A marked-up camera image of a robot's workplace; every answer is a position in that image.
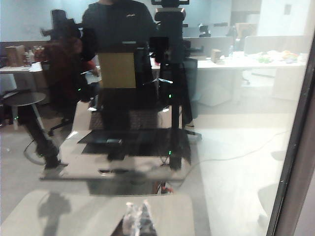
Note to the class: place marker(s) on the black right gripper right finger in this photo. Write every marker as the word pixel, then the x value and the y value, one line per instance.
pixel 147 223

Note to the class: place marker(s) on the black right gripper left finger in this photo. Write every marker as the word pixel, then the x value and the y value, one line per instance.
pixel 128 223

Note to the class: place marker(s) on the dark window frame post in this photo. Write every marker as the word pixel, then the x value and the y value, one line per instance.
pixel 295 137

